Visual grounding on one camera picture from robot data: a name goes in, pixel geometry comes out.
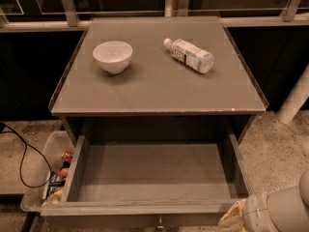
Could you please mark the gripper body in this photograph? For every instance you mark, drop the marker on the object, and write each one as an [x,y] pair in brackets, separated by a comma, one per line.
[255,213]

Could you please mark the grey top drawer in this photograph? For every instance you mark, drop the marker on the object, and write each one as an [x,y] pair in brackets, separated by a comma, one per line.
[130,172]

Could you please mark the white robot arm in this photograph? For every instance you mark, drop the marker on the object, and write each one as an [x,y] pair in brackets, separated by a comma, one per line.
[286,210]

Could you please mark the metal drawer knob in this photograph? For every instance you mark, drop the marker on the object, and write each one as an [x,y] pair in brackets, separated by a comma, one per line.
[159,226]

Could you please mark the white pipe leg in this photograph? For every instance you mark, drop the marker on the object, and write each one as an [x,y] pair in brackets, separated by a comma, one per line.
[296,99]

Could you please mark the grey wooden cabinet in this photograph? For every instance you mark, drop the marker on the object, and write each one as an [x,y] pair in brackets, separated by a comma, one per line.
[154,83]

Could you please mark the clear plastic water bottle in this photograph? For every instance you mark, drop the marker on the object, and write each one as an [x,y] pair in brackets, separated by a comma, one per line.
[189,54]

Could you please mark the red round item in bin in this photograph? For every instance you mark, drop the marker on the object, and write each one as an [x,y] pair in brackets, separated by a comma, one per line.
[64,172]

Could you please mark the orange can in bin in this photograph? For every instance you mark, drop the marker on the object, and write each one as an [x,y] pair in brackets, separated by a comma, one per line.
[67,156]

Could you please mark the dark snack packet in bin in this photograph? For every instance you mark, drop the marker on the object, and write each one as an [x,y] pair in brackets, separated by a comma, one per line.
[56,181]

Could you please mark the clear plastic storage bin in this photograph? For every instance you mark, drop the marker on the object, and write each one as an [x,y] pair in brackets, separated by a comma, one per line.
[38,193]

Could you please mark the white ceramic bowl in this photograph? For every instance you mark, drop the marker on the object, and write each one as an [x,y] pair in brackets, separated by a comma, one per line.
[113,57]

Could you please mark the metal window frame rail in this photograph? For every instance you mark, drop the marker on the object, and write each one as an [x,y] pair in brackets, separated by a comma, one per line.
[34,14]

